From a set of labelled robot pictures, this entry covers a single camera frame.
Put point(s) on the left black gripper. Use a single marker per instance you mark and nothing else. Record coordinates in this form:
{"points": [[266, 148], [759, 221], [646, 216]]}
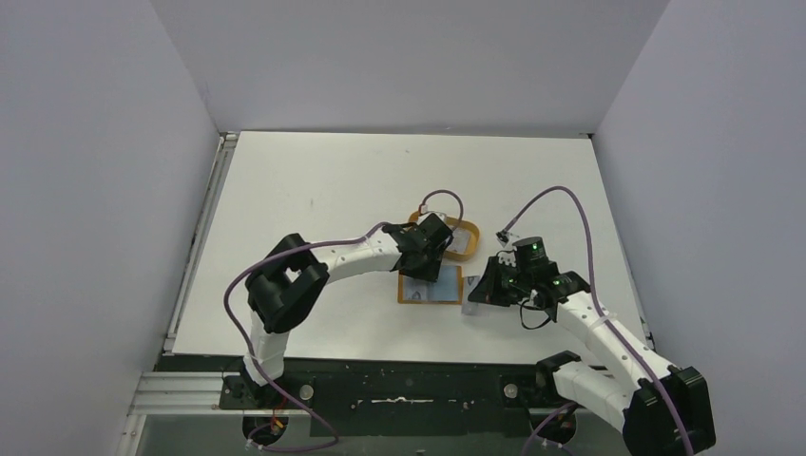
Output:
{"points": [[429, 272]]}

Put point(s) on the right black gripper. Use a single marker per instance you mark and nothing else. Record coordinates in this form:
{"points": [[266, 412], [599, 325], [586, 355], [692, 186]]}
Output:
{"points": [[489, 284]]}

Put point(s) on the silver VIP credit card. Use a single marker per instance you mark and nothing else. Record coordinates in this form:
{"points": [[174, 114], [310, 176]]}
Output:
{"points": [[415, 290]]}

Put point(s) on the orange leather card holder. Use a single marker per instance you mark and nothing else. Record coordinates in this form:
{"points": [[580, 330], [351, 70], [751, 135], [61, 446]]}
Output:
{"points": [[447, 289]]}

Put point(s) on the orange plastic tray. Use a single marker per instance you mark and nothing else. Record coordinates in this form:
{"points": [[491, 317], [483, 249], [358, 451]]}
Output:
{"points": [[453, 223]]}

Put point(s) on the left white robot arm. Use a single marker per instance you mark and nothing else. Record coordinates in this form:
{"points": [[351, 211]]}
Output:
{"points": [[283, 289]]}

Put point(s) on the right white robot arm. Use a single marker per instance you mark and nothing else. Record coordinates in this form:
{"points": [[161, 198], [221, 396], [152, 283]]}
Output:
{"points": [[658, 407]]}

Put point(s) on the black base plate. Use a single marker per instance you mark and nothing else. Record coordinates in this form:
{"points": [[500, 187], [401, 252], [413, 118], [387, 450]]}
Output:
{"points": [[391, 399]]}

